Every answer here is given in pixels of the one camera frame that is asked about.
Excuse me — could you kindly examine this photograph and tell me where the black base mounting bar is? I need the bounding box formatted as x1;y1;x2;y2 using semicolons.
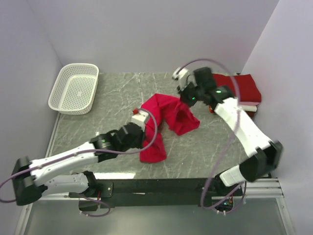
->
68;178;243;212

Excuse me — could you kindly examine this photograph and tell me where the pink white folded t-shirt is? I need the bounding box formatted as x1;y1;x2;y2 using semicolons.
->
239;103;257;113

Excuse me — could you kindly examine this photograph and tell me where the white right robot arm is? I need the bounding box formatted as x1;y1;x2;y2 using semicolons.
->
173;67;283;195

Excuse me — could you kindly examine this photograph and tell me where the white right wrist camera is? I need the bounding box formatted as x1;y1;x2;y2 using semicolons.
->
172;67;190;87

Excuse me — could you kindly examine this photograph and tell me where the aluminium frame rail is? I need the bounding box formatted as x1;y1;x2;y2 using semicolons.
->
39;178;284;200

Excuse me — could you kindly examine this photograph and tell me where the white plastic basket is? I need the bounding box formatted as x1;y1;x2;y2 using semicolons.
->
48;63;99;115

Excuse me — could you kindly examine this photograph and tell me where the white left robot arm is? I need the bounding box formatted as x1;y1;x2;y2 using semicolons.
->
12;122;145;206

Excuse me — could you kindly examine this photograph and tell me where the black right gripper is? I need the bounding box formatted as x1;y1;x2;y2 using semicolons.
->
177;79;204;108

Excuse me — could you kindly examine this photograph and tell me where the bright red t-shirt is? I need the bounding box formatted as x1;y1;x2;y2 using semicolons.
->
139;94;200;164

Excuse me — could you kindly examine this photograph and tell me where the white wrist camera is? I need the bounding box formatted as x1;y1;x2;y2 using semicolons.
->
172;67;190;87
130;108;150;131

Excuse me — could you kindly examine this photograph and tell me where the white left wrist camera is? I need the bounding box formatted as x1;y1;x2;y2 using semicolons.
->
130;108;150;131

